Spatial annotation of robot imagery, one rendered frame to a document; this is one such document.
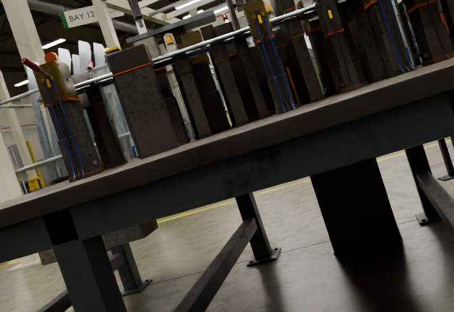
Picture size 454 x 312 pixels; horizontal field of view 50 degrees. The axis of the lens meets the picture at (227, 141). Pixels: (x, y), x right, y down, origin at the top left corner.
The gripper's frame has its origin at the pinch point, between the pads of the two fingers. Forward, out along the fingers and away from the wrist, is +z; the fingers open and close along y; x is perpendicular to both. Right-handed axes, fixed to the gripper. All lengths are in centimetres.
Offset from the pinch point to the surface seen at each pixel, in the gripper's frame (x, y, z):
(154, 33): 3.2, 7.9, 4.9
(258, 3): 28, 64, 17
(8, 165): -133, -318, 21
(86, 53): -28, -419, -88
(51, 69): -35, 51, 16
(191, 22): 18.4, 10.2, 5.3
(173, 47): 6.2, 23.0, 15.1
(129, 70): -14, 53, 23
